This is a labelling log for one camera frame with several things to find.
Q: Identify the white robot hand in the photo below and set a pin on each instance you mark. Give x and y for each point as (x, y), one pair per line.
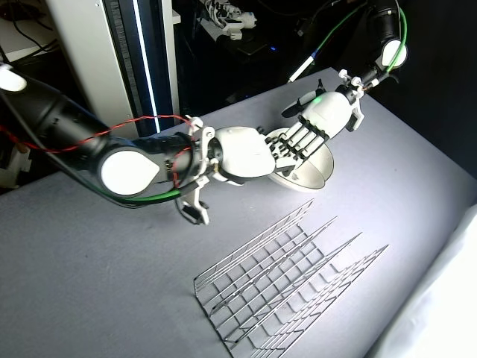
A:
(328, 112)
(242, 153)

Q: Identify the white plate with print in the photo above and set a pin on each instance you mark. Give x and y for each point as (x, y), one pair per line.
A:
(279, 181)
(316, 171)

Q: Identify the spare white robot hand part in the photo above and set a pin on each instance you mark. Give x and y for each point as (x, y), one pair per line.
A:
(229, 20)

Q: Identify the grey table cloth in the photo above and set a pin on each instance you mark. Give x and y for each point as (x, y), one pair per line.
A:
(112, 279)

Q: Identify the white robot body column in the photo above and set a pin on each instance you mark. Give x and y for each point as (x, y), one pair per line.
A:
(85, 56)

